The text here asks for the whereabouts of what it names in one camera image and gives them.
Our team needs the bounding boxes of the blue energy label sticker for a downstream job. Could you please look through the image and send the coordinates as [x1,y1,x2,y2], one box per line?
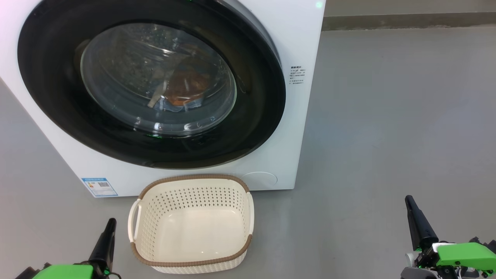
[81,177,119,197]

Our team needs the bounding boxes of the stainless steel washing machine drum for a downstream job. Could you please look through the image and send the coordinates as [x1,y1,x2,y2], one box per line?
[83,23,233,113]

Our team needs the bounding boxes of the cream basket with brown rim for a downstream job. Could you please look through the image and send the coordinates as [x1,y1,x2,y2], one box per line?
[128,174,255,274]

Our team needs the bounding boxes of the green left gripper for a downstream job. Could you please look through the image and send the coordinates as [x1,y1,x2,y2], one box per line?
[33,218,117,279]

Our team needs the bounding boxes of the blue patterned garment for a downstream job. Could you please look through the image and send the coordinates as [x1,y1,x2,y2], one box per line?
[157,97,202,113]

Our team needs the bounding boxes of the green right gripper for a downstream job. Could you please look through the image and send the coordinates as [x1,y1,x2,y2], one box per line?
[401,195,496,279]

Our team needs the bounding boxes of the white front-load washing machine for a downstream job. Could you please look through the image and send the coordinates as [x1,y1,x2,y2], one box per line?
[0,0,327,198]

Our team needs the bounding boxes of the round filter cover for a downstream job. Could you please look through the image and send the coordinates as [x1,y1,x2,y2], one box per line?
[240,171,278,190]

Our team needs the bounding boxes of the round black glass washer door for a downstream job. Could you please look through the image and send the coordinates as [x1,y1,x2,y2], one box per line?
[17,0,286,169]

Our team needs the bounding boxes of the cream and orange garment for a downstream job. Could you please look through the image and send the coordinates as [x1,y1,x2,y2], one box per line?
[147,54,212,109]

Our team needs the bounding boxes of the printed text label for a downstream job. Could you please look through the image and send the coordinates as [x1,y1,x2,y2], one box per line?
[290,65,307,85]

